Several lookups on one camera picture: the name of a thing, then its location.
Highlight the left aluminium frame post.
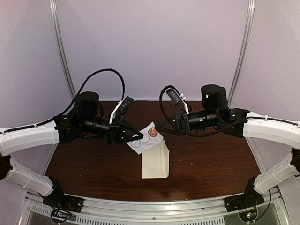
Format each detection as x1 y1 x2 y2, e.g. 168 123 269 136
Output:
49 0 75 98

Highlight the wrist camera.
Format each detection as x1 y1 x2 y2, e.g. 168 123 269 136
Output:
109 96 134 124
166 88 190 114

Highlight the left black camera cable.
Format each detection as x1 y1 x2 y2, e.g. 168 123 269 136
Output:
0 68 126 132

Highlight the black camera cable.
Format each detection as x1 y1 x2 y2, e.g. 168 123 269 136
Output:
0 68 126 132
158 84 237 137

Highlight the cream paper envelope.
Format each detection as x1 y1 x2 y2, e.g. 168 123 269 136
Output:
141 140 170 179

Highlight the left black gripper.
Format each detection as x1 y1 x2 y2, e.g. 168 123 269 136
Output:
81 116 143 146

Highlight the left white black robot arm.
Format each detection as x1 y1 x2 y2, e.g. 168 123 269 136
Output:
0 91 143 208

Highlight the aluminium frame post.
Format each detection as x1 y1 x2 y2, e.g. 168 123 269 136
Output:
49 0 75 98
228 0 255 107

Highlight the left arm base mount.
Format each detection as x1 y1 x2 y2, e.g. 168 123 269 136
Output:
40 194 83 225

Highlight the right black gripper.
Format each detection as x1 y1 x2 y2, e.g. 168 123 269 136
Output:
155 109 220 136

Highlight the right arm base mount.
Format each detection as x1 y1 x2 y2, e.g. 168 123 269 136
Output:
225 187 264 223

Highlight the round brown wax seal sticker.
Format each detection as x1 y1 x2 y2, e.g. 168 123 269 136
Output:
148 127 158 137

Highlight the front aluminium rail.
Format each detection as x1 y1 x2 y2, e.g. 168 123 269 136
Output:
22 182 285 225

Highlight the right aluminium frame post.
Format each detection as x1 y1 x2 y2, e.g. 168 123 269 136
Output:
228 0 255 107

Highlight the sticker sheet with wax seal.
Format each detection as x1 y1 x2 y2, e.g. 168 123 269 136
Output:
127 122 164 155

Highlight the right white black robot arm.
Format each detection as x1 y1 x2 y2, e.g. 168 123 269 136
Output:
157 84 300 207

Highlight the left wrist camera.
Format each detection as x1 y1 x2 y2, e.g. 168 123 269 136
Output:
109 96 134 124

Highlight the right black camera cable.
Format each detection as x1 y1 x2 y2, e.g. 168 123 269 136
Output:
158 84 237 137

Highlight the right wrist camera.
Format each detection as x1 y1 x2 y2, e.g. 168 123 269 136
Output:
166 88 190 114

